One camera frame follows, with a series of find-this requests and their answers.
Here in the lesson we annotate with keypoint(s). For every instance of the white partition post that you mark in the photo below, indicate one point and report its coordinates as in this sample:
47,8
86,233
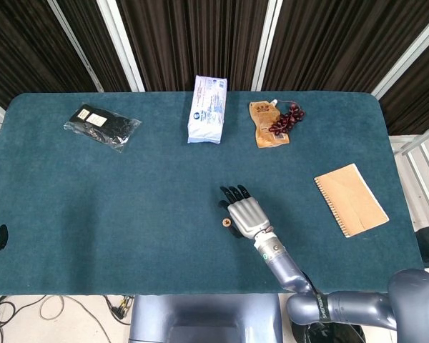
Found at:
75,44
123,46
404,57
266,46

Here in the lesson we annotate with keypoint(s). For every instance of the blue-grey robot torso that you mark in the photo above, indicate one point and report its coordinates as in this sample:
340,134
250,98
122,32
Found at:
203,318

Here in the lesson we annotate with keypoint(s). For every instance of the wooden button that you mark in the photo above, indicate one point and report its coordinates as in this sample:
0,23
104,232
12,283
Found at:
225,223

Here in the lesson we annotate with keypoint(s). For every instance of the black socks in plastic bag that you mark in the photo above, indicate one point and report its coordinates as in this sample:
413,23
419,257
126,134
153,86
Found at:
103,126

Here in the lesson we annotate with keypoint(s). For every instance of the dark red grape bunch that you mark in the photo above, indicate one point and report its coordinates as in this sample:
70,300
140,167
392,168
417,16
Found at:
287,119

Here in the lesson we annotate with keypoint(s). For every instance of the white blue tissue pack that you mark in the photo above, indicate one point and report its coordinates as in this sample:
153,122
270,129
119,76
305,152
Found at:
207,110

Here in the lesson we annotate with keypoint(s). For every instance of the dark brown pleated curtain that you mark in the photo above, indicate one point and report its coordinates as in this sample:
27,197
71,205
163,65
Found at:
200,35

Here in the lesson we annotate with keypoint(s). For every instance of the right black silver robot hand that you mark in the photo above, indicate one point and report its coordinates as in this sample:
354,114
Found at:
248,218

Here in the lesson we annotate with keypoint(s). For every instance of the white metal rack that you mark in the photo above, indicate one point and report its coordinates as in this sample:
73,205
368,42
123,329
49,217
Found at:
420,157

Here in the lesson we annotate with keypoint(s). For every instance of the orange spout pouch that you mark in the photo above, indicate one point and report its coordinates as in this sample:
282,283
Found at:
264,118

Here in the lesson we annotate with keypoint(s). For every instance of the kraft spiral notebook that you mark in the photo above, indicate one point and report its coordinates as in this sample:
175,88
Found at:
350,200

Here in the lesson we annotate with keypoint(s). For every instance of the black trash bin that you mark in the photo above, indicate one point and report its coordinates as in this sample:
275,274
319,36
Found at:
339,334

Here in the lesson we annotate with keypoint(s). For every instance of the teal table cloth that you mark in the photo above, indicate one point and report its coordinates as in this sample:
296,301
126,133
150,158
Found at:
146,214

